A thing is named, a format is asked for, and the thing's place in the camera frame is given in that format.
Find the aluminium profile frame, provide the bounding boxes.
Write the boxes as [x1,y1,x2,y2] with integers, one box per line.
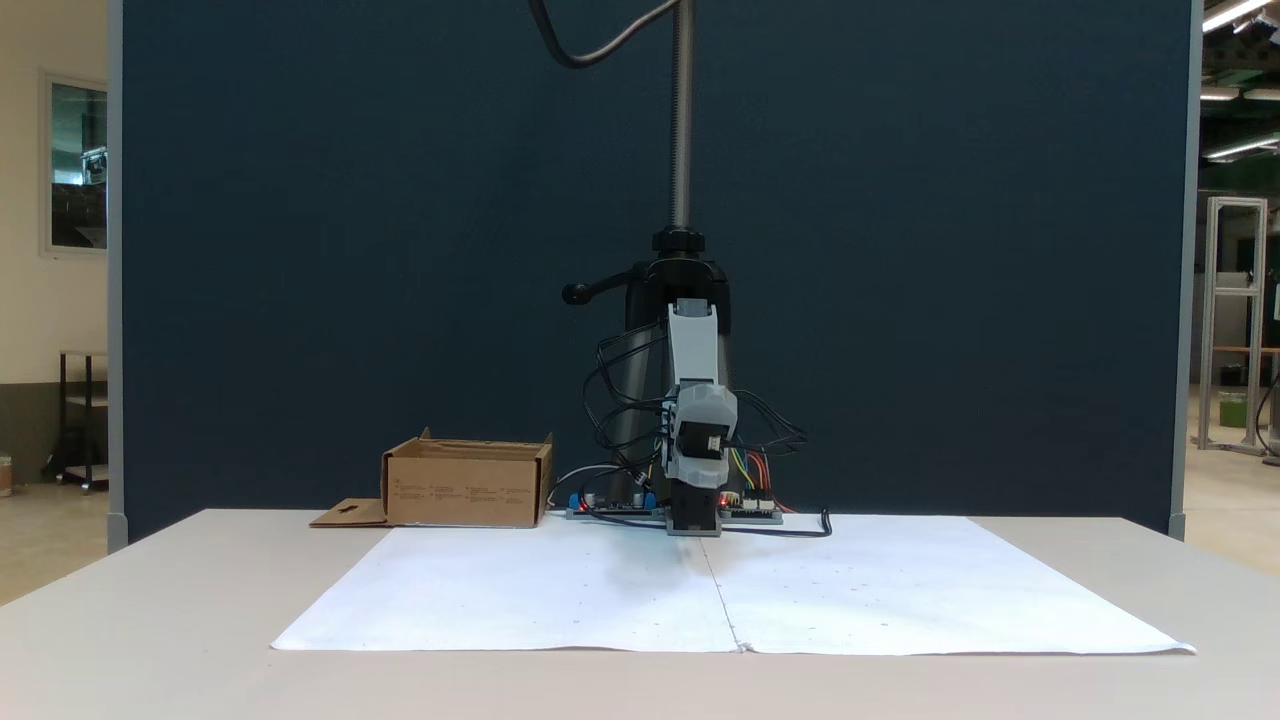
[1198,196,1271,453]

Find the black shelf cart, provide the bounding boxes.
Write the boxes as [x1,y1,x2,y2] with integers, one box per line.
[57,350,109,493]

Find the grey camera cable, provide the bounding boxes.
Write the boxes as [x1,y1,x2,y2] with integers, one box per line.
[528,0,683,70]

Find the framed window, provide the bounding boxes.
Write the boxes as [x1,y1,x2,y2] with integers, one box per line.
[41,70,109,257]

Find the dark blue partition panel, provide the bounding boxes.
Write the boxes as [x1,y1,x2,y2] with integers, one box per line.
[107,0,1201,541]

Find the black elbow motor cable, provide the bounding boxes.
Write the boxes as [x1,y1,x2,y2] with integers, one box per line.
[583,325,669,473]

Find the metal camera stand pole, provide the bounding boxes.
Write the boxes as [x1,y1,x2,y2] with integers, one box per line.
[668,0,697,233]

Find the white paper sheet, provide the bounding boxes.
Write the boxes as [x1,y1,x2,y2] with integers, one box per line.
[700,515,1197,657]
[272,527,743,653]

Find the black wrist motor cable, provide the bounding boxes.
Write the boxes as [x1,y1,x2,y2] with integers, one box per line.
[735,388,809,457]

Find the brown cardboard box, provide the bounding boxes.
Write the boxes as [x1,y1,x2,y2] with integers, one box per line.
[310,428,555,529]

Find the circuit board with coloured wires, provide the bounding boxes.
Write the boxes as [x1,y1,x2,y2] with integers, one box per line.
[718,495,785,525]

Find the black power cable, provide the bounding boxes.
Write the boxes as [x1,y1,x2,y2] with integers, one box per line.
[720,508,834,539]

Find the blue circuit board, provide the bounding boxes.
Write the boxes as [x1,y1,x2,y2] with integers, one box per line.
[566,490,663,521]

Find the black stand clamp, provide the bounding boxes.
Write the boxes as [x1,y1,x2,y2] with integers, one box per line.
[562,226,733,341]

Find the red wires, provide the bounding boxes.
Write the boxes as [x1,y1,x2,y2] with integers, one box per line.
[745,448,791,513]

